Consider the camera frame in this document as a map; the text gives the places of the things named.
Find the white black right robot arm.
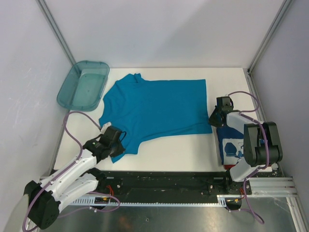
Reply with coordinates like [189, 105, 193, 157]
[209, 96, 283, 194]

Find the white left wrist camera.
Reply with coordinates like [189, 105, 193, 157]
[101, 122, 112, 130]

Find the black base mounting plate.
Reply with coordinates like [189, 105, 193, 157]
[87, 168, 252, 195]

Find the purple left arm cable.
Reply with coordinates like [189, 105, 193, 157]
[22, 111, 121, 232]

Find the folded red t-shirt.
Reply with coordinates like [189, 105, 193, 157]
[224, 165, 235, 170]

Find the folded navy printed t-shirt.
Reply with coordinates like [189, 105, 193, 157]
[216, 127, 244, 166]

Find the teal translucent plastic bin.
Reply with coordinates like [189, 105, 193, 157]
[56, 60, 110, 112]

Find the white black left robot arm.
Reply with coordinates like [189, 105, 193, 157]
[22, 123, 126, 232]

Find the white slotted cable duct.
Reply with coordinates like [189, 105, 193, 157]
[70, 195, 244, 207]

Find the bright blue t-shirt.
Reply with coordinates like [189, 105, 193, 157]
[99, 73, 212, 163]

